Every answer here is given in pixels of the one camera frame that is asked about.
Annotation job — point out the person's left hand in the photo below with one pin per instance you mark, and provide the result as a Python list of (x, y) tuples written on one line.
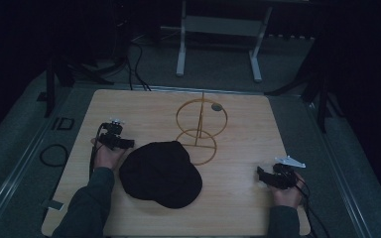
[(105, 158)]

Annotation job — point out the white desk frame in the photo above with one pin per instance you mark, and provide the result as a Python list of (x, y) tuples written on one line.
[(221, 36)]

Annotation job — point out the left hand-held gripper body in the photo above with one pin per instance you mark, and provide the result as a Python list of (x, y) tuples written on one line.
[(111, 131)]

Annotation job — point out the black cap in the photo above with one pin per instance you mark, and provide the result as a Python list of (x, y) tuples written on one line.
[(161, 174)]

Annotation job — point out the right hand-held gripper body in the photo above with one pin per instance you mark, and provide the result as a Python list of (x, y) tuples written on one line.
[(286, 172)]

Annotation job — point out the person's right hand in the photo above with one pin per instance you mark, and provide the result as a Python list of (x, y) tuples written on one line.
[(288, 195)]

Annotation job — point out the black tripod stand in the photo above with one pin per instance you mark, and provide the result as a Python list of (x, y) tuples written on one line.
[(63, 76), (314, 92)]

